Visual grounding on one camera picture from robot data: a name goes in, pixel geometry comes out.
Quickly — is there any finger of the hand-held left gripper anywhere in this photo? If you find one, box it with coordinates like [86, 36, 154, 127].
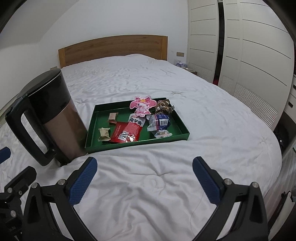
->
[5, 166, 37, 197]
[0, 147, 11, 164]

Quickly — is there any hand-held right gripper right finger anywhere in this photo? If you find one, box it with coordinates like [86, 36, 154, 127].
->
[192, 156, 270, 241]

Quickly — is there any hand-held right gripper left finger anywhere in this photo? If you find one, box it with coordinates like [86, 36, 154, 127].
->
[22, 157, 97, 241]

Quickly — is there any red snack packet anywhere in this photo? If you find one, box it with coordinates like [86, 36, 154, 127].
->
[110, 122, 130, 144]

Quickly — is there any green tray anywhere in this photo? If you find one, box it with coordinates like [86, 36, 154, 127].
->
[85, 97, 190, 154]

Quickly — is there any clear pink candy packet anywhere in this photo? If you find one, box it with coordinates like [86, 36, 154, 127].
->
[154, 130, 173, 139]

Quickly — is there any small red-brown candy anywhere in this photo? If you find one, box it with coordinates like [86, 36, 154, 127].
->
[107, 112, 119, 124]

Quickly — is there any red and white sausage packet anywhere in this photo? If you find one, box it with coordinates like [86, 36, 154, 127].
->
[118, 113, 147, 142]

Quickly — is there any blue and white snack packet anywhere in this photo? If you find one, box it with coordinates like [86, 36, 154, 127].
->
[146, 113, 171, 132]

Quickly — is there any brown snack packet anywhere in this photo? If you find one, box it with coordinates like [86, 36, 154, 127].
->
[154, 99, 175, 115]

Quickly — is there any pink cartoon snack packet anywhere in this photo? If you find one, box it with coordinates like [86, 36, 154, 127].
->
[129, 94, 152, 118]

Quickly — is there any white bed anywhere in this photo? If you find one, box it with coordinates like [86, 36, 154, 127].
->
[0, 54, 284, 241]

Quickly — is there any black and brown electric kettle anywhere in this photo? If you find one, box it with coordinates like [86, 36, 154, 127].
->
[5, 68, 88, 168]

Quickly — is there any white drawer unit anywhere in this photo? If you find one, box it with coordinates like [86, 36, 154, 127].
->
[283, 74, 296, 114]

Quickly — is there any wooden headboard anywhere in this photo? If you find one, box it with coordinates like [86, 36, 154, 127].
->
[58, 35, 168, 69]

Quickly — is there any white wardrobe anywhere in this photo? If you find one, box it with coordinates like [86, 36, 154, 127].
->
[187, 0, 296, 130]

